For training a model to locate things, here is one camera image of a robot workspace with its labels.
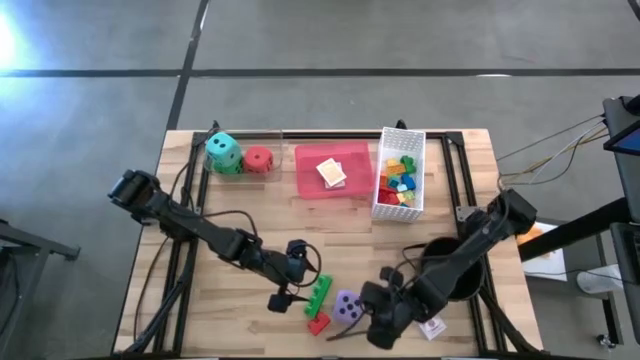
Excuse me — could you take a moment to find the purple foam die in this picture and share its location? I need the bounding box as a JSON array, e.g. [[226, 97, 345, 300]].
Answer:
[[331, 288, 365, 325]]

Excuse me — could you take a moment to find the red stepped toy block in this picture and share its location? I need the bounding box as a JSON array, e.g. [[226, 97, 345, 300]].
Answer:
[[306, 312, 332, 337]]

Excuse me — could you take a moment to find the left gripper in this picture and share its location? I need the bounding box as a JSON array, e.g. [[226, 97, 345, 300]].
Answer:
[[252, 238, 320, 315]]

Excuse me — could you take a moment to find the orange object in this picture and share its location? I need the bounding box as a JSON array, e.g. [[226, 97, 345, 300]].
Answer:
[[516, 225, 546, 247]]

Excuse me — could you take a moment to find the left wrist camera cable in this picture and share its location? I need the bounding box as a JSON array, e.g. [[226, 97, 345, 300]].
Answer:
[[199, 208, 323, 290]]

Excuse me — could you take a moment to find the white paper sheet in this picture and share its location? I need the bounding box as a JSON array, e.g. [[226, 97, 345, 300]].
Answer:
[[514, 221, 569, 281]]

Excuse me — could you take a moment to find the monitor with blue screen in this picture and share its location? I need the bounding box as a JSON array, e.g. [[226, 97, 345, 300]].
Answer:
[[602, 94, 640, 156]]

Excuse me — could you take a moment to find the red foam die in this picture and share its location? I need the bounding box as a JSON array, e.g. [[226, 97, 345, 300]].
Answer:
[[243, 145, 275, 175]]

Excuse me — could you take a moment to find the white perforated basket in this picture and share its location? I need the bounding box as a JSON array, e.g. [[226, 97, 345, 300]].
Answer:
[[370, 126, 427, 224]]

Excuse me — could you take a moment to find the teal foam die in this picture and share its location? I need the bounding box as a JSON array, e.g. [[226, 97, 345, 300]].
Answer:
[[205, 131, 244, 169]]

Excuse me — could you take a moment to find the dark cabinet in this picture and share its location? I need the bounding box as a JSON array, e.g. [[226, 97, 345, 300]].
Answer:
[[609, 222, 640, 346]]

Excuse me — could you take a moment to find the grey metal cart frame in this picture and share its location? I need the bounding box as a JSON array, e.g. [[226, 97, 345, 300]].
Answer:
[[0, 214, 81, 341]]

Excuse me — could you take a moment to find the pink plastic bin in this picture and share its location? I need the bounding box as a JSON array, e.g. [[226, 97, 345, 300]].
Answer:
[[294, 140, 376, 200]]

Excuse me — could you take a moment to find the black aluminium table frame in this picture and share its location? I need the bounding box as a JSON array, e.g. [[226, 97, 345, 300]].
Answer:
[[112, 128, 546, 359]]

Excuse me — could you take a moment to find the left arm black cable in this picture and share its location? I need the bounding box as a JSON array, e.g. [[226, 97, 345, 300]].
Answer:
[[167, 119, 222, 201]]

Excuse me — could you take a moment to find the green foam die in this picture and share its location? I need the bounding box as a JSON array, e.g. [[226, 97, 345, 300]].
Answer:
[[214, 158, 245, 176]]

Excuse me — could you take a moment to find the black diagonal stand bar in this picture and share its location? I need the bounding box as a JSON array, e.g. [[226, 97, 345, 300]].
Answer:
[[517, 197, 640, 262]]

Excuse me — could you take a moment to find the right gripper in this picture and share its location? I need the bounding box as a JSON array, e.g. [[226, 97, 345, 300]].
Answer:
[[326, 266, 431, 350]]

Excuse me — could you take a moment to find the black bucket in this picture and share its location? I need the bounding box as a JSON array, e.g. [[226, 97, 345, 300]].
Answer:
[[401, 236, 486, 303]]

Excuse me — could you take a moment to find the coloured wire bundle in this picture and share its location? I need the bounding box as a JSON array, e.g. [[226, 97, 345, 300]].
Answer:
[[494, 113, 609, 189]]

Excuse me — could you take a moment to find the maroon playing card box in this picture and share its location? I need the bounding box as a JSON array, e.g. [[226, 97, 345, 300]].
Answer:
[[418, 314, 448, 342]]

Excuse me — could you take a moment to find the green stepped toy block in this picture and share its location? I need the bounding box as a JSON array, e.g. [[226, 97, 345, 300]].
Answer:
[[303, 273, 334, 320]]

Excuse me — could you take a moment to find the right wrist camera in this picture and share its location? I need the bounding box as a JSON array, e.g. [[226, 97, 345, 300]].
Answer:
[[360, 282, 388, 313]]

